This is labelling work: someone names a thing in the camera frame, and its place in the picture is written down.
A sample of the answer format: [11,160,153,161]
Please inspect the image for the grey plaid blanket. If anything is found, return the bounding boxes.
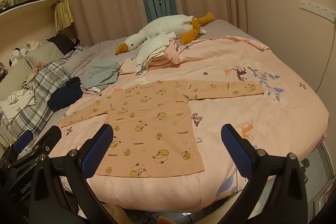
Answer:
[0,46,90,140]

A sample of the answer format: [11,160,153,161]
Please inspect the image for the folded white garment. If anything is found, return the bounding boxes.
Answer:
[135,32,176,75]

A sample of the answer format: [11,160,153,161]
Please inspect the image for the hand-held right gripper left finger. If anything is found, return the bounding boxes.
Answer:
[29,124,124,224]

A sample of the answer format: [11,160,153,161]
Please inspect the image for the grey garment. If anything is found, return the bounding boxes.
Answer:
[80,57,120,90]

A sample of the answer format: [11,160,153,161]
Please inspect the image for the small patterned cloth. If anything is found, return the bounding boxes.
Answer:
[22,76,37,89]

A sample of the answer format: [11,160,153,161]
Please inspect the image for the white crumpled clothes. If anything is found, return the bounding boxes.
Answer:
[0,89,37,121]

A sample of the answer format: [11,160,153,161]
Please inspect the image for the colourful tangled bundle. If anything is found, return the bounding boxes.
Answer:
[0,62,8,81]

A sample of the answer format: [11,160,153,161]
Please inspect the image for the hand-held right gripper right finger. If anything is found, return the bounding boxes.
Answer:
[220,124,309,224]

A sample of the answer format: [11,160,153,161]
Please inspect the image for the orange cartoon print pajama top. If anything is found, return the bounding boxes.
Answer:
[58,80,264,178]

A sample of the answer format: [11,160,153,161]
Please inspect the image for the white wall socket strip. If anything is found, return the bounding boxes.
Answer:
[300,0,336,20]

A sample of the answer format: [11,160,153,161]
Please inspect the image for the pink printed duvet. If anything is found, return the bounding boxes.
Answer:
[49,35,330,212]

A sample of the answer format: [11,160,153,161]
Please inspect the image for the black and white plush toy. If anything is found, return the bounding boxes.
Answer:
[9,48,24,67]

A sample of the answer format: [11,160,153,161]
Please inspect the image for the yellow fringed cloth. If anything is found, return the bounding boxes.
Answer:
[54,0,75,31]

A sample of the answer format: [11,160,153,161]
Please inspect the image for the dark navy garment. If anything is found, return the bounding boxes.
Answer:
[49,76,82,110]

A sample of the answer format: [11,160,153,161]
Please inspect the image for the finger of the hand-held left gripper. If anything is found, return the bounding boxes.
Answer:
[10,130,34,155]
[8,125,62,170]

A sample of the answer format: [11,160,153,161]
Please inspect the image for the white goose plush toy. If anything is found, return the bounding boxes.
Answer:
[115,11,216,56]

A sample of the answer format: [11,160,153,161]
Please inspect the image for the black garment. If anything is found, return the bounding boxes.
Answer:
[47,33,80,55]

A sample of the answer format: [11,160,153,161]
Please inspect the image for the white wall cable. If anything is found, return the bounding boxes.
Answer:
[316,19,336,93]

